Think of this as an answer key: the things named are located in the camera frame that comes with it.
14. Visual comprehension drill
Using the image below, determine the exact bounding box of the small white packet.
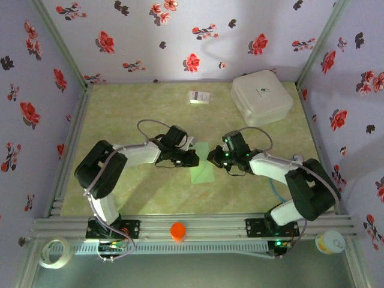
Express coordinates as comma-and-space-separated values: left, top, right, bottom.
188, 89, 211, 105

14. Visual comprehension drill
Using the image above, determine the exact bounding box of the orange cylinder cap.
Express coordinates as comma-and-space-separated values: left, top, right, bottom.
170, 221, 187, 243

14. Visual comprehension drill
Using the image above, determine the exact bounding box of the white yellow jar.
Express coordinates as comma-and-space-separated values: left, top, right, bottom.
314, 230, 346, 255

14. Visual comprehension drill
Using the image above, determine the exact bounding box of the aluminium side rail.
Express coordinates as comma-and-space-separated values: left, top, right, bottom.
44, 83, 94, 218
296, 83, 343, 215

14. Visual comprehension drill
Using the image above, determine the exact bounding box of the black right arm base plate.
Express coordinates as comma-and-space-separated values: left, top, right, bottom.
245, 218, 300, 238

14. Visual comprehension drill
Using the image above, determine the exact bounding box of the clear tape roll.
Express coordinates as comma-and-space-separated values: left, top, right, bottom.
38, 237, 73, 270

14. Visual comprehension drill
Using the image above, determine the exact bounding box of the slotted grey cable duct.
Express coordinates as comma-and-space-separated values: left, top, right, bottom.
71, 241, 269, 256

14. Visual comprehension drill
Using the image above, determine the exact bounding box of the light green cloth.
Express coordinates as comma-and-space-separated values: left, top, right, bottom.
190, 141, 216, 184

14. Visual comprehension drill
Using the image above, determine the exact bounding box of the aluminium mounting rail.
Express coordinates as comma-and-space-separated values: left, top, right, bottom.
29, 212, 359, 239

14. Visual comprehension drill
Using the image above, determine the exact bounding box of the white plastic lidded box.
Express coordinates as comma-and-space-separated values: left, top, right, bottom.
230, 70, 295, 128

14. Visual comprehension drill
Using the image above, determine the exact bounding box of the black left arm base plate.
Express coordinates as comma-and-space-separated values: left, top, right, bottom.
86, 218, 141, 240

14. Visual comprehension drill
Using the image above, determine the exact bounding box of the aluminium corner post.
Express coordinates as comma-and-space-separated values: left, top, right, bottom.
296, 0, 350, 88
29, 0, 92, 88

